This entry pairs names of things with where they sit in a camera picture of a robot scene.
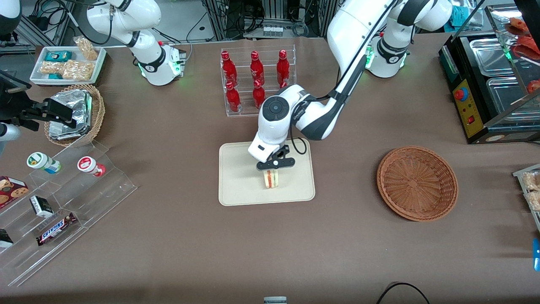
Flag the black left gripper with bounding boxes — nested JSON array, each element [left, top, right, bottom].
[[256, 146, 296, 175]]

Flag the triangular sandwich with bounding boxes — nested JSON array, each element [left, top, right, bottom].
[[263, 170, 281, 190]]

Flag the light tan wicker basket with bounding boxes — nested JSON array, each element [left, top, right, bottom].
[[44, 84, 105, 147]]

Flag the beige plastic tray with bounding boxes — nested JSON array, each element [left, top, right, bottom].
[[218, 138, 316, 207]]

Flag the white rectangular snack tray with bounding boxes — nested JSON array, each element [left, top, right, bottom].
[[30, 46, 107, 86]]

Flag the brown wicker basket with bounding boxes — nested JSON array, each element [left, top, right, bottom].
[[376, 146, 459, 222]]

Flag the tray with snack bags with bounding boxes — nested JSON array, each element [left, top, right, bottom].
[[513, 164, 540, 233]]

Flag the silver foil packets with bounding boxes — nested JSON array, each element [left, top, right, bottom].
[[49, 90, 92, 140]]

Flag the red lid yogurt bottle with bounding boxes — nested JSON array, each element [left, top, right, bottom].
[[77, 156, 106, 177]]

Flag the green lid yogurt bottle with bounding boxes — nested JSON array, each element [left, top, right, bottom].
[[27, 152, 62, 174]]

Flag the clear bag of puffed snacks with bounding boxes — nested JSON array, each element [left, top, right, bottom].
[[62, 60, 94, 81], [74, 37, 98, 61], [40, 61, 64, 76]]

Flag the clear acrylic bottle rack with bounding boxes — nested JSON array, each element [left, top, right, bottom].
[[220, 44, 297, 118]]

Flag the clear acrylic stepped stand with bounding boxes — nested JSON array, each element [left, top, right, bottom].
[[0, 139, 138, 288]]

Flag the small black white box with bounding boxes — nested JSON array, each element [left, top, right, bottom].
[[30, 195, 54, 218]]

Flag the red cookie box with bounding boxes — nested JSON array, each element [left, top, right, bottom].
[[0, 176, 29, 209]]

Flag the Snickers chocolate bar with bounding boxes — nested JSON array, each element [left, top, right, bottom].
[[36, 212, 78, 246]]

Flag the black food warmer appliance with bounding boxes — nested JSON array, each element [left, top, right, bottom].
[[438, 4, 540, 145]]

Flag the teal plastic package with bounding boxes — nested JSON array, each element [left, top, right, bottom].
[[449, 8, 470, 27]]

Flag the large steel pan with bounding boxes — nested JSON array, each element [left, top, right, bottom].
[[468, 37, 524, 77]]

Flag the small steel pan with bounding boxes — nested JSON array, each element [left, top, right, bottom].
[[486, 77, 540, 124]]

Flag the orange fried food piece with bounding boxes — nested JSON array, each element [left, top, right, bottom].
[[505, 18, 530, 36]]

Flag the red food piece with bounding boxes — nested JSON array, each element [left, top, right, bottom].
[[513, 36, 540, 60]]

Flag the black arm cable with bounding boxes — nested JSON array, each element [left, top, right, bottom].
[[290, 0, 399, 155]]

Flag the black cable loop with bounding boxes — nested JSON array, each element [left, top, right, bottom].
[[377, 282, 430, 304]]

